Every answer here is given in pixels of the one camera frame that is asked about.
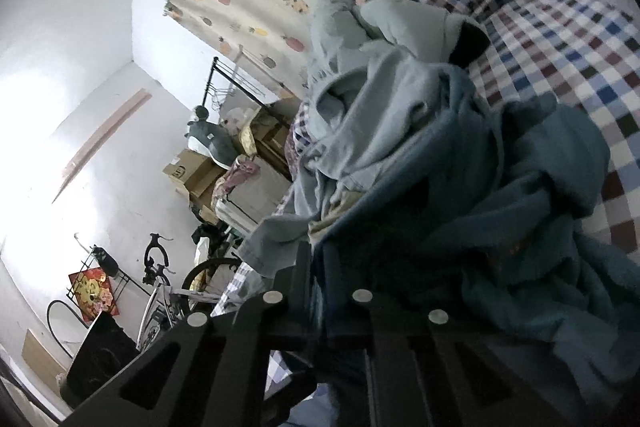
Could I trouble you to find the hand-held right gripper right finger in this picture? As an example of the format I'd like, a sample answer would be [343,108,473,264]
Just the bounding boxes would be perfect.
[326,288,576,427]

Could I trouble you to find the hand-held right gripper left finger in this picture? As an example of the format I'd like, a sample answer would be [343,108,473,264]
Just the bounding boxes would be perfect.
[60,241,322,427]

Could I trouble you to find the dark teal sweatshirt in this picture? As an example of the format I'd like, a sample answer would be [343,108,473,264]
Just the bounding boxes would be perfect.
[310,72,640,388]

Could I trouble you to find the black metal clothes rack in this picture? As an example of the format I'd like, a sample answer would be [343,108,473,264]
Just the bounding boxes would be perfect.
[201,47,282,108]

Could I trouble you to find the beige garment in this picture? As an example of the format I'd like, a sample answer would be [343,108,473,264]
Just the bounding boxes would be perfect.
[307,192,371,250]

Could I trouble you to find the white suitcase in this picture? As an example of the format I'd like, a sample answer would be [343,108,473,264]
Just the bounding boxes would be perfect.
[215,162,292,234]

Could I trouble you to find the floral cloth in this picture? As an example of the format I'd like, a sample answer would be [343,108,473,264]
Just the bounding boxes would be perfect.
[212,156,262,204]

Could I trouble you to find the brown cardboard box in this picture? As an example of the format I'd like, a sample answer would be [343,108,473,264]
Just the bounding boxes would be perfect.
[249,107,297,178]

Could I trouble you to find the open cardboard box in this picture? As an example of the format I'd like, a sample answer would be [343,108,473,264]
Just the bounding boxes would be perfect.
[161,149,222,204]

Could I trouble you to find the white plastic bag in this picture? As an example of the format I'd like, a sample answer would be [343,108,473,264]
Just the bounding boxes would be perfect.
[220,107,252,134]

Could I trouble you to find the light blue garment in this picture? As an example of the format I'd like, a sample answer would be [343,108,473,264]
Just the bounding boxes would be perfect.
[242,52,481,280]

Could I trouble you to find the red floral painting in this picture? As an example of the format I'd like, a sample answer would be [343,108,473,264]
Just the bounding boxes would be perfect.
[67,269,122,317]

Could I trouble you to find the black bin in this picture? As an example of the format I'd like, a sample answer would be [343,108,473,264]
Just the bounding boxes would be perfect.
[64,311,142,409]

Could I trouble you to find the black hoop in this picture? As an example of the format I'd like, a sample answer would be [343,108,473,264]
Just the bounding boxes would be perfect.
[46,299,82,359]

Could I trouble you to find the flat wooden board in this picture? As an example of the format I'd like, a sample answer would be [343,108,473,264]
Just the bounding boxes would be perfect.
[22,329,67,374]

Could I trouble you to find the large-check bed sheet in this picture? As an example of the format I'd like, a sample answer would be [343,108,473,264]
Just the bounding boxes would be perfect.
[215,0,640,408]

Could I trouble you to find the white frame bicycle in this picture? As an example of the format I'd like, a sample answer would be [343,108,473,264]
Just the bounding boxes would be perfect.
[136,232,247,354]

